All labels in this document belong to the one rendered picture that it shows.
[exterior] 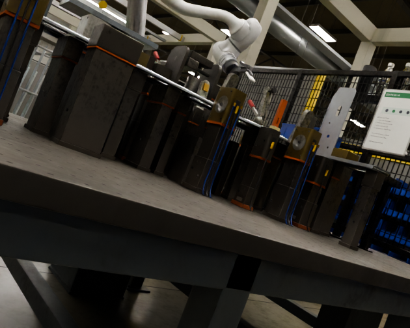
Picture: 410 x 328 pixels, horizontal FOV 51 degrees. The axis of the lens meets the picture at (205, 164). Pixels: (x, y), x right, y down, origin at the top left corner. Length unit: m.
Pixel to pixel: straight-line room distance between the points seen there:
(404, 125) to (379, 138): 0.13
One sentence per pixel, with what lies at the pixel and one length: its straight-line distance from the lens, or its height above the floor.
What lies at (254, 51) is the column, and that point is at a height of 3.66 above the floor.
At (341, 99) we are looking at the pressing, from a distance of 2.02.
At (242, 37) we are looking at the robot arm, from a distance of 2.28.
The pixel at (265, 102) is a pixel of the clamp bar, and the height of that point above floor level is 1.14.
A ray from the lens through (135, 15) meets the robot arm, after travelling 2.33.
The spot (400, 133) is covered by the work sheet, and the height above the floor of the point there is 1.25.
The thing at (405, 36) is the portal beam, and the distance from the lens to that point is 6.45.
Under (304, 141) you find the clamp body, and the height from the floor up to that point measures 0.99.
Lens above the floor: 0.77
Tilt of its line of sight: 1 degrees up
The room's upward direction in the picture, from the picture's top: 21 degrees clockwise
